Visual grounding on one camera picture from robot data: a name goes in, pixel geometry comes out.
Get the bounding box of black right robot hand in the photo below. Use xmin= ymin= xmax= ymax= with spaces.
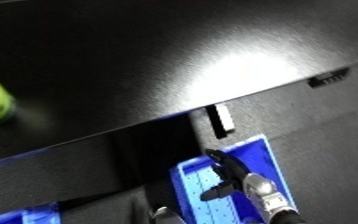
xmin=198 ymin=148 xmax=256 ymax=202

